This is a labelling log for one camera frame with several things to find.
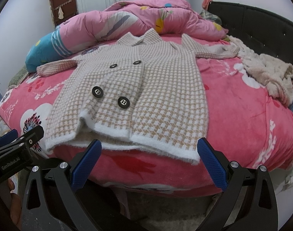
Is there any beige white houndstooth knit coat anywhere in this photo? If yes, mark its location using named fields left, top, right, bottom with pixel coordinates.
left=37, top=29, right=239, bottom=164

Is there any person's left hand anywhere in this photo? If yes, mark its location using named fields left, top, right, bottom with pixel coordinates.
left=7, top=178, right=22, bottom=230

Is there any pink floral bed blanket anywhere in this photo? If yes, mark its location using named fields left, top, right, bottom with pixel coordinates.
left=0, top=58, right=293, bottom=197

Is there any cream fleece garment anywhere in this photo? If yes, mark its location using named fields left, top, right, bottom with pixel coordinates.
left=229, top=35, right=293, bottom=106

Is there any brown wooden door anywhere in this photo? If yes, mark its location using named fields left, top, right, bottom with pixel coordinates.
left=50, top=0, right=78, bottom=26

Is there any pink patterned quilt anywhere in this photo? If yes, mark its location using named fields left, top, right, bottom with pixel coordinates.
left=25, top=0, right=228, bottom=73

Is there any black padded headboard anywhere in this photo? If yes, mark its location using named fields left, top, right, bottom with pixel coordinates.
left=208, top=2, right=293, bottom=64

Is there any pink cloth on headboard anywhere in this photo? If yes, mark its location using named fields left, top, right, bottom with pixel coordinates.
left=202, top=0, right=212, bottom=10

